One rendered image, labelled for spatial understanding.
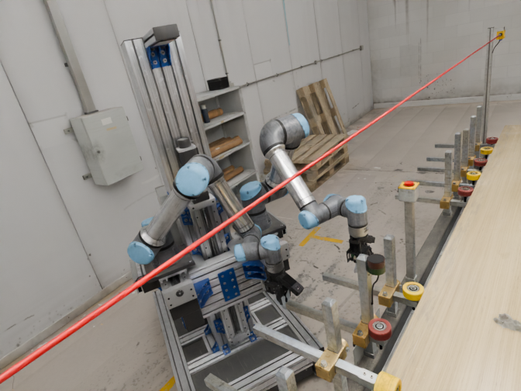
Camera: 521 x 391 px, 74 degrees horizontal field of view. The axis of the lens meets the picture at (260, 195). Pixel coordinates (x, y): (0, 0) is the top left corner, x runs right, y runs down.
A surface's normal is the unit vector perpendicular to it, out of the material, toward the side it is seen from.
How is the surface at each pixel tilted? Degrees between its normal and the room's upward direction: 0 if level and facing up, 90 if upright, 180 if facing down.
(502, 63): 90
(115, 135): 90
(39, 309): 90
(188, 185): 85
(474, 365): 0
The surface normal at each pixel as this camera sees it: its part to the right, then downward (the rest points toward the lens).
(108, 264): 0.80, 0.09
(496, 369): -0.18, -0.91
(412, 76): -0.57, 0.42
